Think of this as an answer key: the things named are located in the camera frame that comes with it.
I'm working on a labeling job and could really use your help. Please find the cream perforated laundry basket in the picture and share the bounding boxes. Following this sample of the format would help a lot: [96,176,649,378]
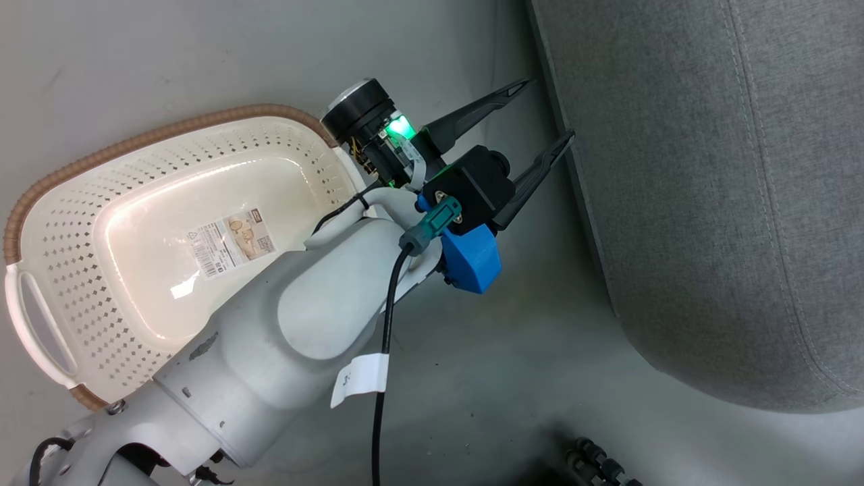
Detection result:
[3,103,379,412]

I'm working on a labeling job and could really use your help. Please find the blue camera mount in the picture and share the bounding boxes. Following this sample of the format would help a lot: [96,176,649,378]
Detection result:
[416,192,502,295]

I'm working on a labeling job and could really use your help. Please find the paper label sticker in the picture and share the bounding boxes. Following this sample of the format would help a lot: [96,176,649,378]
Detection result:
[187,208,277,279]

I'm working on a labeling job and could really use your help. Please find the black shoulder cable loop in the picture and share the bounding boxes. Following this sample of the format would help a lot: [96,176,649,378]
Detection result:
[27,437,75,486]

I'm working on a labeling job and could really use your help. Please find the white cable tag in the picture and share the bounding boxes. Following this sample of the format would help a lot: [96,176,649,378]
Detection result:
[329,352,391,410]

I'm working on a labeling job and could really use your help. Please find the grey fabric sofa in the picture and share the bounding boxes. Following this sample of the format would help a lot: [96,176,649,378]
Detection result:
[526,0,864,414]

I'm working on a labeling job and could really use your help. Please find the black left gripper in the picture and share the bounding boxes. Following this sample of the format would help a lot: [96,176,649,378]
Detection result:
[320,77,576,230]

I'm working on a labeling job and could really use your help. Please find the teal cable connector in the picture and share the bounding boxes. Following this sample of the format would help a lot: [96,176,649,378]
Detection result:
[400,196,464,256]

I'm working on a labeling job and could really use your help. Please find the long black camera cable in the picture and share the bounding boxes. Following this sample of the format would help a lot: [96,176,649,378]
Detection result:
[370,243,414,486]

